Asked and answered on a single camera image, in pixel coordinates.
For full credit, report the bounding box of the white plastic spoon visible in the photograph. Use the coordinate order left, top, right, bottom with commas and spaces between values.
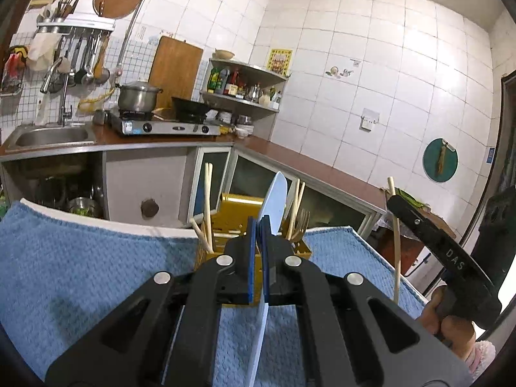
244, 172, 288, 386

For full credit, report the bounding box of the person's right hand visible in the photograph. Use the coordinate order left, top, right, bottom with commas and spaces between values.
416, 286, 476, 361

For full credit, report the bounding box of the blue textured towel mat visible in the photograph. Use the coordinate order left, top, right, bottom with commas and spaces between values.
0, 198, 429, 387

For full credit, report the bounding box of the chopstick in holder right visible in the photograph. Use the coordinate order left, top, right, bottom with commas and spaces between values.
286, 179, 305, 240

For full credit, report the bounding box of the chopstick in holder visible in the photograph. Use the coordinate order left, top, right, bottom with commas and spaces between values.
204, 163, 213, 253
286, 179, 305, 240

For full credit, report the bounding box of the yellow perforated utensil holder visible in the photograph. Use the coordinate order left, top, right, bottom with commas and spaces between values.
194, 192, 313, 307

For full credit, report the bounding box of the chopstick in holder left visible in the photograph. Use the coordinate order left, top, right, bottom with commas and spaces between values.
204, 163, 213, 253

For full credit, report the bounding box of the silver gas stove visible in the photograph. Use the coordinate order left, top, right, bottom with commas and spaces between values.
108, 114, 220, 136

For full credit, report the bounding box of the black wok pan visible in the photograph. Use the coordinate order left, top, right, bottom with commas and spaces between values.
172, 97, 210, 124

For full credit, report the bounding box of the stainless steel sink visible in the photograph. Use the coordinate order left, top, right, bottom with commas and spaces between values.
5, 123, 96, 151

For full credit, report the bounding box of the stainless steel cooking pot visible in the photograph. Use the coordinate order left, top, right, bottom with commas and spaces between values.
116, 80, 163, 113

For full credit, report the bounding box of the steel sink faucet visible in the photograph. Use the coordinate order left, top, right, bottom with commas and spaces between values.
39, 57, 73, 128

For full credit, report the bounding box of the corner steel shelf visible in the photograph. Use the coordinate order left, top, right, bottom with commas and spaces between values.
199, 58, 289, 140

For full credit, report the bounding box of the wooden cutting board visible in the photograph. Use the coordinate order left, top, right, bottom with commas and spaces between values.
148, 36, 203, 108

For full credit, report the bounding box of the hanging utensil rack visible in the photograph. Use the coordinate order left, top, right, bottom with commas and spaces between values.
37, 14, 115, 93

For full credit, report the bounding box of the green round wall plate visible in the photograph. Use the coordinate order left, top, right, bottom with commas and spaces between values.
422, 138, 458, 183

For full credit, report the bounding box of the yellow wall calendar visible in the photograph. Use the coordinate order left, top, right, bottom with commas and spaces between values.
266, 48, 293, 76

